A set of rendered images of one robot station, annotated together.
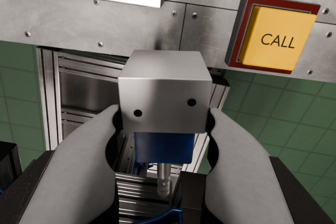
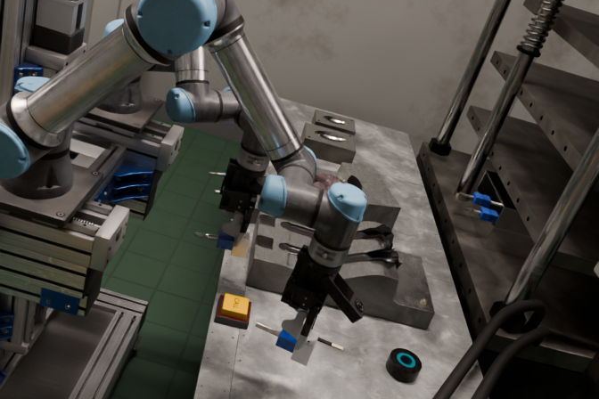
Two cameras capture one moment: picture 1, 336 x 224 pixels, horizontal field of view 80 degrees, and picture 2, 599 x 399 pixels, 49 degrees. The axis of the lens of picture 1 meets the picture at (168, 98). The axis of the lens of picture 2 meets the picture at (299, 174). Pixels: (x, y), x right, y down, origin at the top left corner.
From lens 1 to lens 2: 1.60 m
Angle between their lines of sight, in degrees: 72
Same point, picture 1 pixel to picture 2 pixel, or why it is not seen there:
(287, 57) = (228, 305)
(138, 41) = (228, 274)
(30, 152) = not seen: outside the picture
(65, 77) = (104, 314)
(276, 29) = (241, 303)
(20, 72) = not seen: hidden behind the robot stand
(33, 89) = not seen: hidden behind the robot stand
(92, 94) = (72, 333)
